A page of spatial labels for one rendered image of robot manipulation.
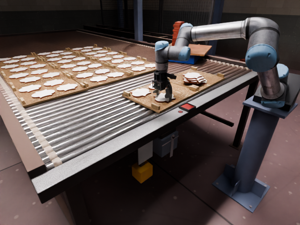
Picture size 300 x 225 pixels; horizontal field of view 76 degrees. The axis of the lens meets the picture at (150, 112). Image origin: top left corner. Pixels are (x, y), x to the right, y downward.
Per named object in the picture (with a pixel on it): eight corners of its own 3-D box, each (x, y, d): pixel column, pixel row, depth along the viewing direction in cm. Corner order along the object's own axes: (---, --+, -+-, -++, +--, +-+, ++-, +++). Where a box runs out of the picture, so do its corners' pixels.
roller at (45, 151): (243, 70, 197) (244, 66, 195) (43, 163, 82) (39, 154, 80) (239, 69, 201) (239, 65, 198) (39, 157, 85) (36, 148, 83)
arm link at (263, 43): (288, 89, 116) (279, 23, 77) (285, 111, 112) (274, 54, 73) (265, 89, 123) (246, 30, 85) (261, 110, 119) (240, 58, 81)
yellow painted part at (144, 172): (152, 175, 109) (153, 143, 98) (140, 184, 104) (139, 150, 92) (143, 167, 114) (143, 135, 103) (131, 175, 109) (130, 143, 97)
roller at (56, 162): (253, 73, 191) (254, 68, 189) (51, 176, 76) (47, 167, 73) (248, 72, 194) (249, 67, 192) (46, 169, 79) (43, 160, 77)
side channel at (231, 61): (256, 73, 196) (258, 64, 191) (253, 75, 192) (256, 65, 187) (80, 33, 453) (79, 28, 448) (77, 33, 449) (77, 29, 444)
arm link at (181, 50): (191, 38, 100) (171, 37, 104) (186, 56, 97) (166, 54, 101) (193, 47, 107) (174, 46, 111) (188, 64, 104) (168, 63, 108)
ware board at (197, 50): (211, 47, 229) (212, 45, 228) (203, 56, 190) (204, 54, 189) (172, 43, 247) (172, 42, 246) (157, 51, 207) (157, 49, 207)
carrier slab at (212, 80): (225, 79, 162) (225, 77, 161) (198, 93, 136) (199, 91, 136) (190, 70, 183) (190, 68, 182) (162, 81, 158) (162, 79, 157)
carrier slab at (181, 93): (198, 93, 136) (198, 91, 135) (159, 114, 110) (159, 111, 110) (161, 81, 157) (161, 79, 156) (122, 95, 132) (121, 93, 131)
